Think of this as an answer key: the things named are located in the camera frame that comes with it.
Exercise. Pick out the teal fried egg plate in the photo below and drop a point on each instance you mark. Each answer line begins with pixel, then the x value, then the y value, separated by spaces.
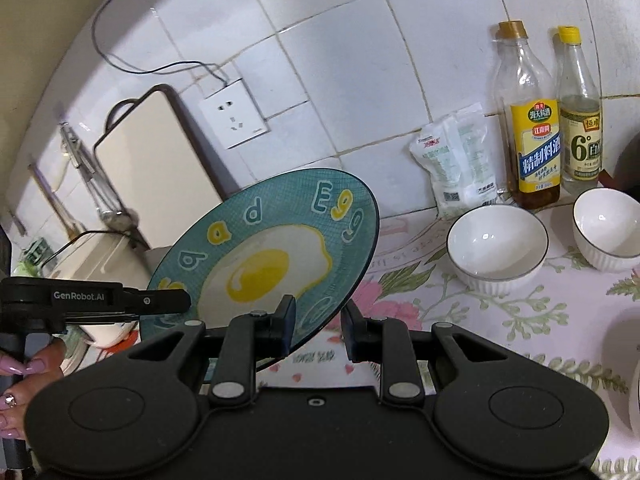
pixel 308 233

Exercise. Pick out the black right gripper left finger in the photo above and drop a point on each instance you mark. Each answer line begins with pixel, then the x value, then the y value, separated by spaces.
pixel 250 338

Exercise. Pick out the white bowl with dark rim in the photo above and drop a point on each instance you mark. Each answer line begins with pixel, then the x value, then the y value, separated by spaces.
pixel 497 249

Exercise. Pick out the white wall socket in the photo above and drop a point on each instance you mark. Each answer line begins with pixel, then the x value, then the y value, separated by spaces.
pixel 233 115

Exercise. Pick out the cooking wine bottle yellow label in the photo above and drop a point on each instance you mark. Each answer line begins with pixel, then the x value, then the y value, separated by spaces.
pixel 529 120

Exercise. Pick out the white seasoning packet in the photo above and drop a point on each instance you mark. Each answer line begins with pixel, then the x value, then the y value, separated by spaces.
pixel 455 153

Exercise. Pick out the beige cutting board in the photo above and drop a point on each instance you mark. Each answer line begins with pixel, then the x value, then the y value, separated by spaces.
pixel 161 166

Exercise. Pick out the floral tablecloth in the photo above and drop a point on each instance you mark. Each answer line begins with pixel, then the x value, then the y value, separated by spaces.
pixel 572 318

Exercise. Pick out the hand with pink nails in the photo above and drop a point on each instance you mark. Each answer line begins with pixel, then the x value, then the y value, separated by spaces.
pixel 42 370

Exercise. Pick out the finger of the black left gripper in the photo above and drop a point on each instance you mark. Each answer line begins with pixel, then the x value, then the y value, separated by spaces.
pixel 137 303

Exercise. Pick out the white ribbed bowl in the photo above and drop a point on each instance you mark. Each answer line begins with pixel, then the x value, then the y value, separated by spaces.
pixel 606 229

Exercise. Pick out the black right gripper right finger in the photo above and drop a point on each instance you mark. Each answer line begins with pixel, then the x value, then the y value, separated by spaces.
pixel 386 342

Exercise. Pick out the white vinegar bottle yellow cap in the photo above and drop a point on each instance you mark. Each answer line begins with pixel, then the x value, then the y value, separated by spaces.
pixel 580 115

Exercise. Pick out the metal tongs hanging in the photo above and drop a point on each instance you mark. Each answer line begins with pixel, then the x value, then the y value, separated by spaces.
pixel 110 208

